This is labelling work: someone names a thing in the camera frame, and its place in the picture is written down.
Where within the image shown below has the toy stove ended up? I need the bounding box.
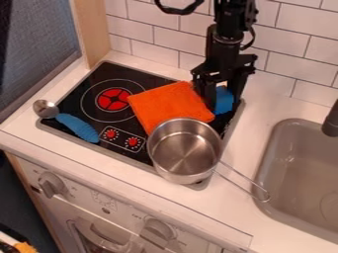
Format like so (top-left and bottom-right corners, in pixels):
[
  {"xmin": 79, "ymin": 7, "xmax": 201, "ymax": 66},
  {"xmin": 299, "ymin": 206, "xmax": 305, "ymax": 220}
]
[{"xmin": 36, "ymin": 60, "xmax": 247, "ymax": 192}]

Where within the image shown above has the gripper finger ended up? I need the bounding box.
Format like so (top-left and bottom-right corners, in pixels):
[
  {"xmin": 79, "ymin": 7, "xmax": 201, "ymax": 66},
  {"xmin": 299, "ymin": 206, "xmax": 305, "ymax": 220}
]
[
  {"xmin": 226, "ymin": 67, "xmax": 250, "ymax": 105},
  {"xmin": 191, "ymin": 74, "xmax": 219, "ymax": 106}
]

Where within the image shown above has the blue toy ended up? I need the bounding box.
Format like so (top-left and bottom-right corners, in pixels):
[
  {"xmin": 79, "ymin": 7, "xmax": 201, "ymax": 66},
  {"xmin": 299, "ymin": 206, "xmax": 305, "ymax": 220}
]
[{"xmin": 212, "ymin": 85, "xmax": 237, "ymax": 116}]

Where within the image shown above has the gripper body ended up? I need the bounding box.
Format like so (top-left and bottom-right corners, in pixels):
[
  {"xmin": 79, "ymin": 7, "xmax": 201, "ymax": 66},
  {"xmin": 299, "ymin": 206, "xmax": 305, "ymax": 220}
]
[{"xmin": 189, "ymin": 45, "xmax": 259, "ymax": 87}]

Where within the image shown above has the toy sink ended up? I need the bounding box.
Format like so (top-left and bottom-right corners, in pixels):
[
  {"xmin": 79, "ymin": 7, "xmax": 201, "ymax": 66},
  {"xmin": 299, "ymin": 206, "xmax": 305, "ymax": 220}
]
[{"xmin": 253, "ymin": 118, "xmax": 338, "ymax": 245}]

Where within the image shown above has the orange cloth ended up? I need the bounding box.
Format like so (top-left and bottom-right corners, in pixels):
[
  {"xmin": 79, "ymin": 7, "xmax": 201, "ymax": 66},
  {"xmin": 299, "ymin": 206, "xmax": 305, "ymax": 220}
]
[{"xmin": 125, "ymin": 80, "xmax": 217, "ymax": 135}]

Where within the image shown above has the silver pot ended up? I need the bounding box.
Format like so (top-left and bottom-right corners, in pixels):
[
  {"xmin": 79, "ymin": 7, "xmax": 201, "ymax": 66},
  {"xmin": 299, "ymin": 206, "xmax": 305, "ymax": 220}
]
[{"xmin": 144, "ymin": 117, "xmax": 273, "ymax": 204}]

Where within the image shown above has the blue-handled silver spoon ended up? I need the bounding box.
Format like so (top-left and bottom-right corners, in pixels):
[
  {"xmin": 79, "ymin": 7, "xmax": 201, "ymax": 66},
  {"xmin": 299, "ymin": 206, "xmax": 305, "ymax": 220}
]
[{"xmin": 32, "ymin": 99, "xmax": 102, "ymax": 144}]

